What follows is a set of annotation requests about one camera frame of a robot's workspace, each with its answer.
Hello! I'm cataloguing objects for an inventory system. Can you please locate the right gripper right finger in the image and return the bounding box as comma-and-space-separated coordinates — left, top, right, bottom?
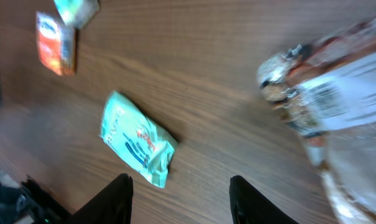
229, 175, 298, 224

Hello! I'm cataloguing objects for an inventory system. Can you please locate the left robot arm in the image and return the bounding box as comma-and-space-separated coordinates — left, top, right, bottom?
0, 168, 71, 224

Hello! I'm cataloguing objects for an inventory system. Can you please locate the teal wet wipes pack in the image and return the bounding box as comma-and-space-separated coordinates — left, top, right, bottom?
100, 91, 178, 189

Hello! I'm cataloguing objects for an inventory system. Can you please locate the clear plastic snack bag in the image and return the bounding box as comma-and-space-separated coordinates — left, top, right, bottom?
257, 16, 376, 223

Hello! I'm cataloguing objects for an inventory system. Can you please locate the orange tissue pack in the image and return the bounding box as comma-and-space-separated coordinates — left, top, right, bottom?
36, 12, 76, 76

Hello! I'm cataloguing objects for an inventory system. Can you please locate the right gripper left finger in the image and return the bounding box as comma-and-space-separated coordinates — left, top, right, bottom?
65, 174, 134, 224

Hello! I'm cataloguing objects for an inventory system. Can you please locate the teal tissue pack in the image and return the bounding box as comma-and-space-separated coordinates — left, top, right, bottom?
54, 0, 99, 29

